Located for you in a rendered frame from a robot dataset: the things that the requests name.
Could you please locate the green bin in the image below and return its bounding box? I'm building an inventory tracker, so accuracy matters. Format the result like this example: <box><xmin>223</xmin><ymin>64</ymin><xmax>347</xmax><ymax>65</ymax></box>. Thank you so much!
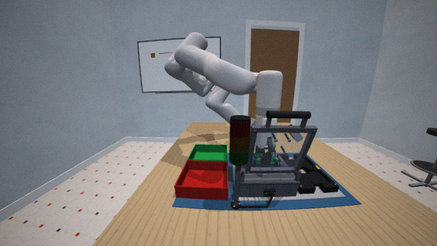
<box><xmin>188</xmin><ymin>144</ymin><xmax>228</xmax><ymax>161</ymax></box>

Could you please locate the red open-top bin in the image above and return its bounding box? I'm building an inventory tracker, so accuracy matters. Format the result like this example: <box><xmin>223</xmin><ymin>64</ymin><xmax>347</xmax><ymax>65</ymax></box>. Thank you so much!
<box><xmin>174</xmin><ymin>160</ymin><xmax>229</xmax><ymax>200</ymax></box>

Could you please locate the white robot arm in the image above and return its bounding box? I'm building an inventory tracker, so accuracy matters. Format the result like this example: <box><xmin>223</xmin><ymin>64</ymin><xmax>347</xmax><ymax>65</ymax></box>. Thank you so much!
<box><xmin>164</xmin><ymin>32</ymin><xmax>283</xmax><ymax>123</ymax></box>

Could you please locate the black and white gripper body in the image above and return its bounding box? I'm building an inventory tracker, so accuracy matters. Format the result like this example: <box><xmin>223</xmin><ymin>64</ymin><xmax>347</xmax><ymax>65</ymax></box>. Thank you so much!
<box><xmin>255</xmin><ymin>114</ymin><xmax>277</xmax><ymax>125</ymax></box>

